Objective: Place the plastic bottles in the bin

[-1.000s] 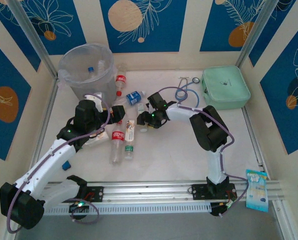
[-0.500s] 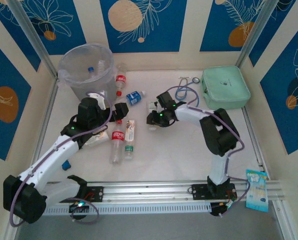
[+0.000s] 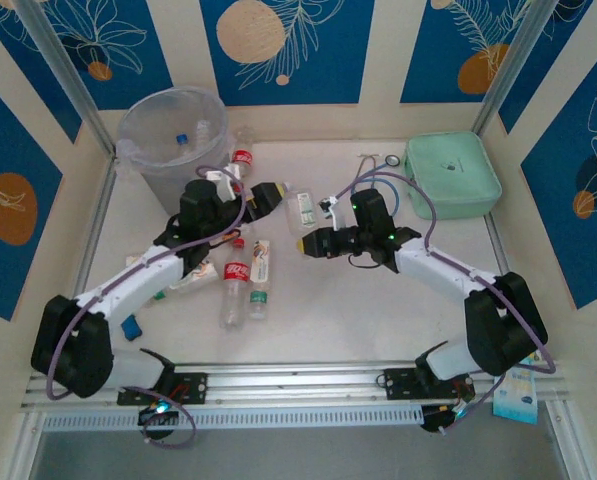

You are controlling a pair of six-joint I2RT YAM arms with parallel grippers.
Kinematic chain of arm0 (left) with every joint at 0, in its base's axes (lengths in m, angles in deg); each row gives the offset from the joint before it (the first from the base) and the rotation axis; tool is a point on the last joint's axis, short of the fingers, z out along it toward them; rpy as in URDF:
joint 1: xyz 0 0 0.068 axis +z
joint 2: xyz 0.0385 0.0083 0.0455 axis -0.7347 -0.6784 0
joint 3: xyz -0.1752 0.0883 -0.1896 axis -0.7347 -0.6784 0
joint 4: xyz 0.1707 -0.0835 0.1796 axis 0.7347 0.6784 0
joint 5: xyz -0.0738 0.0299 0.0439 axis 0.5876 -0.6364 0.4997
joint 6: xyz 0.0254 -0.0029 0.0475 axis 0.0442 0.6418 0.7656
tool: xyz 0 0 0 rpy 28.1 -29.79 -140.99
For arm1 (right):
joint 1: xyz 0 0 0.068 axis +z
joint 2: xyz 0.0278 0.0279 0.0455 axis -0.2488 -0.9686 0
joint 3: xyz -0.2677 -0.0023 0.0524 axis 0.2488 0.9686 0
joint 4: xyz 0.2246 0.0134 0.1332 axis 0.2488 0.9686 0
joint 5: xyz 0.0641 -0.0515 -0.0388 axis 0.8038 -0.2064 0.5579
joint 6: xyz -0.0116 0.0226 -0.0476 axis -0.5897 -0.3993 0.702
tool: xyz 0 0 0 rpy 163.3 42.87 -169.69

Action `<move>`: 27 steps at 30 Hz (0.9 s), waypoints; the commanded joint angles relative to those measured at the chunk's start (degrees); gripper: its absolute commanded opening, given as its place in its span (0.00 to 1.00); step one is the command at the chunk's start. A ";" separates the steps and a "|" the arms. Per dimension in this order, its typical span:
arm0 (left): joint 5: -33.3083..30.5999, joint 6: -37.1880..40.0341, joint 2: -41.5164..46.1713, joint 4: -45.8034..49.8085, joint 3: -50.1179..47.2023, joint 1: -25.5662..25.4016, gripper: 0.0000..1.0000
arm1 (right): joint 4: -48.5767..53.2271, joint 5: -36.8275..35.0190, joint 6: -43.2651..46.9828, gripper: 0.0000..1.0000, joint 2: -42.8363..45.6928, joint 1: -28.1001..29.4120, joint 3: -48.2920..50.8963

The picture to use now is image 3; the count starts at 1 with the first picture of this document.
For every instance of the mint green zip case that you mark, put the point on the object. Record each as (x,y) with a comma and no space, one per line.
(448,175)

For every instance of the white swirl label bottle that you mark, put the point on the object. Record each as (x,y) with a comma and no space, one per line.
(259,265)

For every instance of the aluminium table edge rail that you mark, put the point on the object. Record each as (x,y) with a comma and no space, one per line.
(500,250)
(95,235)

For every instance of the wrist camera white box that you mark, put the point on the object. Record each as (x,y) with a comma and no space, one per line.
(223,179)
(334,212)

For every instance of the translucent mesh waste bin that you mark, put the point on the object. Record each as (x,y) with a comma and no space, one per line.
(143,125)

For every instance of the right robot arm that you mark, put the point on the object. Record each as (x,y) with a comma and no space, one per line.
(443,272)

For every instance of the red label cola bottle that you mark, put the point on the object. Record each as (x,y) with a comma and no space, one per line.
(243,157)
(235,271)

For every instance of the small blue object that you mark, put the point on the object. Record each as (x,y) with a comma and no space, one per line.
(130,328)

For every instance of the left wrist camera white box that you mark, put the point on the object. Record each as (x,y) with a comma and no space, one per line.
(223,179)

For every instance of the white label bottle green cap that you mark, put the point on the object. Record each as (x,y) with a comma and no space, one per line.
(198,275)

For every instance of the small circuit board with LED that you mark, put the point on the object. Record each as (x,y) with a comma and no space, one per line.
(453,411)
(158,411)

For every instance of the light blue printed pouch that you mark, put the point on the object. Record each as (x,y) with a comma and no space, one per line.
(515,400)

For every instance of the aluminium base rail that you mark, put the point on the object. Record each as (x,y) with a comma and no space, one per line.
(298,385)

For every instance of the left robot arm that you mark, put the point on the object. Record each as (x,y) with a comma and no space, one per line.
(128,280)

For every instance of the aluminium frame post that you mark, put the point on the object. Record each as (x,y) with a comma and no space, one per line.
(63,65)
(508,65)

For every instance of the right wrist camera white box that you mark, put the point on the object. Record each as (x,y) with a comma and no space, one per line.
(334,212)

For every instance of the clear bottle green white label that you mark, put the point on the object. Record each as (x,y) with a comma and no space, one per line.
(304,207)

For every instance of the blue stethoscope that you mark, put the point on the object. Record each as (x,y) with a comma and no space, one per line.
(391,160)

